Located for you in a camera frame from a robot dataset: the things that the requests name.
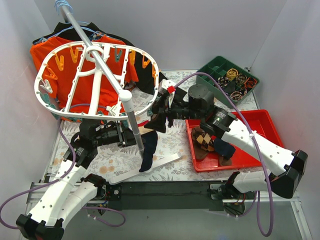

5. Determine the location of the yellow rolled sock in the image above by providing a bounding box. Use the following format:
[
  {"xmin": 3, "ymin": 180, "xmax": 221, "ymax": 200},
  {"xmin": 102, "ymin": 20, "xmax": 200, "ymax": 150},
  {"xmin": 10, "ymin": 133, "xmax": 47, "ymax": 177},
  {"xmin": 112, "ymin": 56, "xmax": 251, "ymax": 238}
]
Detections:
[{"xmin": 225, "ymin": 68, "xmax": 239, "ymax": 81}]

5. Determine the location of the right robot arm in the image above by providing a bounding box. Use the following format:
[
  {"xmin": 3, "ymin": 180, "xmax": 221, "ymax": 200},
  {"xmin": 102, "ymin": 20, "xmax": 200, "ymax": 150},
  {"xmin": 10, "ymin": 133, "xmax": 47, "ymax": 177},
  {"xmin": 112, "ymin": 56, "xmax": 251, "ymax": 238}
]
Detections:
[{"xmin": 145, "ymin": 84, "xmax": 308, "ymax": 199}]

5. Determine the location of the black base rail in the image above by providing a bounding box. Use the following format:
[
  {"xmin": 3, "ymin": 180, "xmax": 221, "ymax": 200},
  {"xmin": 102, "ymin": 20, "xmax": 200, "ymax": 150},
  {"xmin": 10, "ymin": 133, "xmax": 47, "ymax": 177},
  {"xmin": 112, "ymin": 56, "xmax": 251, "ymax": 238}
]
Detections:
[{"xmin": 106, "ymin": 181, "xmax": 224, "ymax": 211}]

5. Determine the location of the white stand base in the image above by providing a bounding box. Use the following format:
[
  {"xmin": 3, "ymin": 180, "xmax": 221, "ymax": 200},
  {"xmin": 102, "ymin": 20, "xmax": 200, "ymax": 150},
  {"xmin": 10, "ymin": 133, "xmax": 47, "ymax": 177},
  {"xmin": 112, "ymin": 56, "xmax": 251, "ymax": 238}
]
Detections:
[{"xmin": 108, "ymin": 152, "xmax": 182, "ymax": 185}]

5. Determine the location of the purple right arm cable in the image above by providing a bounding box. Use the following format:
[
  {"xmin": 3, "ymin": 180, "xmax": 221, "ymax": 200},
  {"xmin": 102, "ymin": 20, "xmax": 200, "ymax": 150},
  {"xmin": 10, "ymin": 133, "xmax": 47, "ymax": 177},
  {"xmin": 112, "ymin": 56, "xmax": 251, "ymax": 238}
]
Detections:
[{"xmin": 174, "ymin": 72, "xmax": 273, "ymax": 237}]

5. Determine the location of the orange t-shirt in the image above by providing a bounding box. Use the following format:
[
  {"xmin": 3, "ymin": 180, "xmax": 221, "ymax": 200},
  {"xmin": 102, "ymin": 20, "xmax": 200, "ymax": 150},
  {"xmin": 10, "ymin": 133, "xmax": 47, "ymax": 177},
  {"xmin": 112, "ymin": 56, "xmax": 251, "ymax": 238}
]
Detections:
[{"xmin": 29, "ymin": 36, "xmax": 140, "ymax": 122}]

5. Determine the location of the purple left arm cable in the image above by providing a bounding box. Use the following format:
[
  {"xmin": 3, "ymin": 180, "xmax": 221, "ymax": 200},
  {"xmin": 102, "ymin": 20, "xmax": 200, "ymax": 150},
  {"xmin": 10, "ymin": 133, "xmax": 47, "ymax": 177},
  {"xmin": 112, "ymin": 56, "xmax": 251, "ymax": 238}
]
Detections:
[{"xmin": 0, "ymin": 103, "xmax": 127, "ymax": 230}]

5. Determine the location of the red plastic tray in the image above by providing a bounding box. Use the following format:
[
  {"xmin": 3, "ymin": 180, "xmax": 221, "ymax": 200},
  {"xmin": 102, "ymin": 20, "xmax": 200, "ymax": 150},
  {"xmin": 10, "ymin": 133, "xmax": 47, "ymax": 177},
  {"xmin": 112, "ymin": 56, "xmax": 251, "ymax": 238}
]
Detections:
[{"xmin": 185, "ymin": 109, "xmax": 285, "ymax": 173}]

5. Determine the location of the aluminium frame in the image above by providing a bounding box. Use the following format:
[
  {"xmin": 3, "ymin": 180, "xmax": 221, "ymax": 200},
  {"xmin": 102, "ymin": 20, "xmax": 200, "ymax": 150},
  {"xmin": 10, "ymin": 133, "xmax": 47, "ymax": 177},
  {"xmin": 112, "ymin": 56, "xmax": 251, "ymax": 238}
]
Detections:
[{"xmin": 21, "ymin": 119, "xmax": 313, "ymax": 240}]

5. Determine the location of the floral table mat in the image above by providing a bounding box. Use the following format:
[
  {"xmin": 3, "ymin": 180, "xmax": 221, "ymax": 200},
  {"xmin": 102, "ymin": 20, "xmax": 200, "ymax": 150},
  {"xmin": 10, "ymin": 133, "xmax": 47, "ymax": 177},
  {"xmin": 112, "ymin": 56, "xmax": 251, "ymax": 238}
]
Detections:
[{"xmin": 47, "ymin": 70, "xmax": 258, "ymax": 182}]

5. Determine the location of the dark navy sock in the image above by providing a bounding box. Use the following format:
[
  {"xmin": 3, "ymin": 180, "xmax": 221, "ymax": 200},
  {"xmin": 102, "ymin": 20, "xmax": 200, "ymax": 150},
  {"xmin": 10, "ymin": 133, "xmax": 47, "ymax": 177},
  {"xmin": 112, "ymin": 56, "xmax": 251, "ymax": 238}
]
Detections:
[{"xmin": 213, "ymin": 138, "xmax": 236, "ymax": 159}]

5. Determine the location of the green compartment box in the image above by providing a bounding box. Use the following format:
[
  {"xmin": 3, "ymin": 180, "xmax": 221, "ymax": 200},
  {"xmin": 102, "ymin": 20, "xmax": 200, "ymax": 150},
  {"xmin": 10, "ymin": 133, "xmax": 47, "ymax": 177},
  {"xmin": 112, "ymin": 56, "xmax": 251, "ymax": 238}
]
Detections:
[{"xmin": 196, "ymin": 56, "xmax": 260, "ymax": 108}]

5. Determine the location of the orange rolled sock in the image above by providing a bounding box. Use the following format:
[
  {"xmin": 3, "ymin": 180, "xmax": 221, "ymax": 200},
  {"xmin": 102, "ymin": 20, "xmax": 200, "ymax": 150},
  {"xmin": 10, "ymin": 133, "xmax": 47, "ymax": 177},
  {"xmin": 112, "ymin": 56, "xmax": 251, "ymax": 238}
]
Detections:
[{"xmin": 244, "ymin": 77, "xmax": 258, "ymax": 89}]

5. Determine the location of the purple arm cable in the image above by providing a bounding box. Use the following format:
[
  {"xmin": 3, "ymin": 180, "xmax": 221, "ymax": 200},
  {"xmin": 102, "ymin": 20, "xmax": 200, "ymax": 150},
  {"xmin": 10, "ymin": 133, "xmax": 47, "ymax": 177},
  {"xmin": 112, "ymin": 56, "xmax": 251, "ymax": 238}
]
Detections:
[
  {"xmin": 174, "ymin": 72, "xmax": 273, "ymax": 237},
  {"xmin": 0, "ymin": 103, "xmax": 127, "ymax": 230}
]

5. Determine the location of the silver stand pole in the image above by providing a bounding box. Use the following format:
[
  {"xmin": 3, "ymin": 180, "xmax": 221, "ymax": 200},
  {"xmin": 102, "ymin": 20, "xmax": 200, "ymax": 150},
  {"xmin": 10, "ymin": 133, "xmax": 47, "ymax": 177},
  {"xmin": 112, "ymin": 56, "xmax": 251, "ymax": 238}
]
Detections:
[{"xmin": 69, "ymin": 15, "xmax": 145, "ymax": 158}]

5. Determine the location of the blue wire hanger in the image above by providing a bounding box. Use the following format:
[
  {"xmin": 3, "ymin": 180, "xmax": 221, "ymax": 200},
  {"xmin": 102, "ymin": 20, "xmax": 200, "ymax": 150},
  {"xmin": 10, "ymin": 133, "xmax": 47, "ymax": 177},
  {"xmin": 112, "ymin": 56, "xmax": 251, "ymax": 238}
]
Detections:
[{"xmin": 33, "ymin": 0, "xmax": 105, "ymax": 45}]

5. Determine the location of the white oval clip hanger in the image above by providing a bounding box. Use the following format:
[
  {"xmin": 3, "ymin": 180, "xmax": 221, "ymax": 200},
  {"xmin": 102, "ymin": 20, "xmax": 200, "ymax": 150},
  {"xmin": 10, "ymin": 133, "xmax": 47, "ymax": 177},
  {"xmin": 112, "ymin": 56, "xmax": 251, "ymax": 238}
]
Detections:
[{"xmin": 33, "ymin": 41, "xmax": 160, "ymax": 123}]

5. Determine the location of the brown argyle sock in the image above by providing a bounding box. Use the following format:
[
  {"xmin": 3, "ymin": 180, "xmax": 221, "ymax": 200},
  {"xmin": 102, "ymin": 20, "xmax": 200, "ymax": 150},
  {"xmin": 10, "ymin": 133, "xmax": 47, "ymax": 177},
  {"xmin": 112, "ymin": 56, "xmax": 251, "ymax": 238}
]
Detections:
[{"xmin": 191, "ymin": 126, "xmax": 215, "ymax": 152}]

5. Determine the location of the black garment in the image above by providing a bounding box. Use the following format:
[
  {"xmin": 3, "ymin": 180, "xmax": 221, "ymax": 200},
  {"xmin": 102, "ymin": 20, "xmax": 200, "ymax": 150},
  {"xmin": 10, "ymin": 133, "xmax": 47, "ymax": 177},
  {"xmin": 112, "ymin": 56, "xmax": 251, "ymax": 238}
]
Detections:
[{"xmin": 32, "ymin": 21, "xmax": 188, "ymax": 106}]

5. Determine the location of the floral rolled sock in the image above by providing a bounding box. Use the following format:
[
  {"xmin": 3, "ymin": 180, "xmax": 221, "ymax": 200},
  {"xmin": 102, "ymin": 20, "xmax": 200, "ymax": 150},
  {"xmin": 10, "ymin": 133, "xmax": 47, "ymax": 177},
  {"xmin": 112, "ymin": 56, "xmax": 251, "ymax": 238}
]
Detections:
[{"xmin": 217, "ymin": 76, "xmax": 230, "ymax": 90}]

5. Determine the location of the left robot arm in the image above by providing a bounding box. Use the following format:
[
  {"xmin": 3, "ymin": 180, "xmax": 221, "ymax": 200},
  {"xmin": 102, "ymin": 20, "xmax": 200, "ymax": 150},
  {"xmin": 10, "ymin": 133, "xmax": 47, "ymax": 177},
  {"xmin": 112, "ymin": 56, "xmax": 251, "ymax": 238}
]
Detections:
[{"xmin": 16, "ymin": 120, "xmax": 136, "ymax": 240}]

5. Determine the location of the navy sock red cuff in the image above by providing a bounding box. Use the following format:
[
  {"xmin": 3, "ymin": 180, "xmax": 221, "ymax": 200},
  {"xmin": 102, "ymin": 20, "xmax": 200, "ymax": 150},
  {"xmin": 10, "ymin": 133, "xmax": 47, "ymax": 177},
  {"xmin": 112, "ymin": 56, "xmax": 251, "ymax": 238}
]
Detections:
[{"xmin": 138, "ymin": 120, "xmax": 158, "ymax": 173}]

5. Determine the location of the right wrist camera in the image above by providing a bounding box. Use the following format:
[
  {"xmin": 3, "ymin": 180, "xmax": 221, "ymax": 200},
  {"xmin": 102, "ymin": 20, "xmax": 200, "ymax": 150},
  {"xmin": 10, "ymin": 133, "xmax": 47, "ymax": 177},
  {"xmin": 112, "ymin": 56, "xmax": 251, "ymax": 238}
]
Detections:
[{"xmin": 158, "ymin": 79, "xmax": 176, "ymax": 107}]

